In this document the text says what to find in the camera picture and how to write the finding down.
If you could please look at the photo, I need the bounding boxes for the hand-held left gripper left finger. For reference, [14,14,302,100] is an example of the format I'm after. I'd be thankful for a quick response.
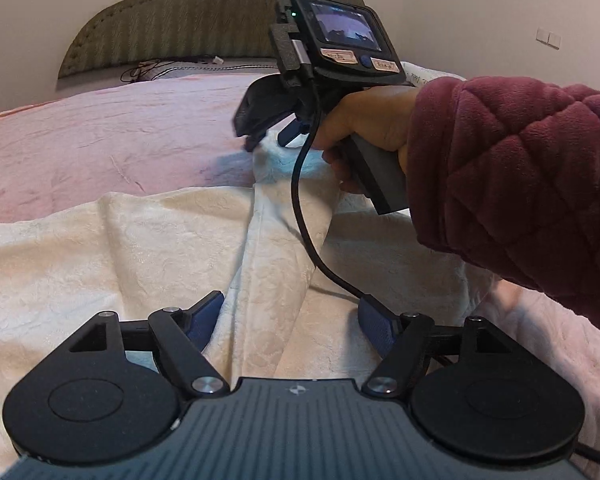
[55,290,231,401]

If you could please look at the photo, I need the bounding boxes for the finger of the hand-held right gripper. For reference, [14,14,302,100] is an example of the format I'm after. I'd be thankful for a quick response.
[277,112,315,148]
[231,76,291,153]

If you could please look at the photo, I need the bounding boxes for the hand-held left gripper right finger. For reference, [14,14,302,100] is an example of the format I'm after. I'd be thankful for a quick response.
[357,296,518,401]

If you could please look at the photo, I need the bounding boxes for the person's right forearm maroon sleeve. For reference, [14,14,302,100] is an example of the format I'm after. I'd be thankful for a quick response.
[405,76,600,346]

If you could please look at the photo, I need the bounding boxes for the person's right hand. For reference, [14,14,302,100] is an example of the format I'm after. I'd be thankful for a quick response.
[312,85,422,196]

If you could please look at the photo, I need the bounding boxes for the grey pillow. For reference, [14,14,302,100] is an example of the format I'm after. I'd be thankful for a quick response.
[142,59,281,82]

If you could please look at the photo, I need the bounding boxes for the olive padded headboard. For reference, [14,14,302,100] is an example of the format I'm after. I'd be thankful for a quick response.
[57,0,366,80]

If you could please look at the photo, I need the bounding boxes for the pink blanket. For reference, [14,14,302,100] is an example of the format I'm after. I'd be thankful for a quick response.
[0,67,600,480]

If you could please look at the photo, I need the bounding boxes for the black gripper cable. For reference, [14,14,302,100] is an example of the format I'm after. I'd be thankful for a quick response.
[290,77,368,307]
[572,440,600,471]

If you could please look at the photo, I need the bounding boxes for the black charging cable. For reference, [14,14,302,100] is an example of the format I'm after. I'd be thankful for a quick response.
[120,58,163,84]

